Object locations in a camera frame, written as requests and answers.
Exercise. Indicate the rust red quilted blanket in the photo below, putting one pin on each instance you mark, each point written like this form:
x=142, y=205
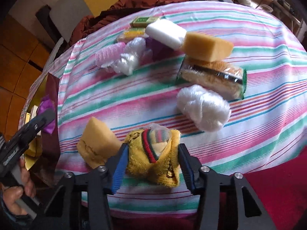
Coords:
x=120, y=9

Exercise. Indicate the torn yellow sponge block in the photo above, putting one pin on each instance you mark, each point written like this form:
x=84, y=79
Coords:
x=97, y=143

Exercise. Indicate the clear plastic bag bundle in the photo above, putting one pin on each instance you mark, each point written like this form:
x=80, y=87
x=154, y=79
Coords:
x=135, y=54

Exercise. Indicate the white plastic bag bundle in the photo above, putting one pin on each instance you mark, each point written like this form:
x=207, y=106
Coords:
x=207, y=109

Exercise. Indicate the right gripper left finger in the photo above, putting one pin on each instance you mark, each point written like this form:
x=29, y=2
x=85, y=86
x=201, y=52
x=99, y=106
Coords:
x=63, y=210

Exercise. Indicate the yellow knitted sock bundle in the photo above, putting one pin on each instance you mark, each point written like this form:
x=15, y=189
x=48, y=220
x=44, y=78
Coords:
x=153, y=155

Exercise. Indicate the yellow snack packet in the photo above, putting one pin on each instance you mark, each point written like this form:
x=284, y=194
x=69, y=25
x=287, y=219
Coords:
x=130, y=34

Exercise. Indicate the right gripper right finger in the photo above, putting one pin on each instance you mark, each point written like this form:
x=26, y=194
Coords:
x=226, y=202

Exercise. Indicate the striped bed sheet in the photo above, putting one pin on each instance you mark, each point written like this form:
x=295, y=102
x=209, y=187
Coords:
x=266, y=128

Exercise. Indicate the white foam block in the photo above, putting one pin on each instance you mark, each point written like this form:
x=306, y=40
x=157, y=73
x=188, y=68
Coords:
x=167, y=33

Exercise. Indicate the cracker pack green ends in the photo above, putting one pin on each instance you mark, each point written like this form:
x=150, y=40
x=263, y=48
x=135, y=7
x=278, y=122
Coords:
x=224, y=78

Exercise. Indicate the green small carton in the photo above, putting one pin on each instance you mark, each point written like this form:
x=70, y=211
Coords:
x=143, y=22

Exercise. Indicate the maroon gold storage box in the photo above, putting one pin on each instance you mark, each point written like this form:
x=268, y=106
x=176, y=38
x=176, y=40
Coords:
x=43, y=154

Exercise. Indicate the purple cloth pouch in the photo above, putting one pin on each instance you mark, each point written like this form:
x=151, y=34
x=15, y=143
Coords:
x=47, y=115

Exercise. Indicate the cluttered side shelf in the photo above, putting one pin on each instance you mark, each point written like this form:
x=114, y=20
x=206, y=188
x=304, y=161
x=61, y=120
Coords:
x=283, y=10

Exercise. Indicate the small yellow sponge block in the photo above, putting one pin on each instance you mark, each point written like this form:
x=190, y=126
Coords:
x=206, y=48

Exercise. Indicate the person's left hand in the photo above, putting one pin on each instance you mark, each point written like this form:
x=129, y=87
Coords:
x=12, y=194

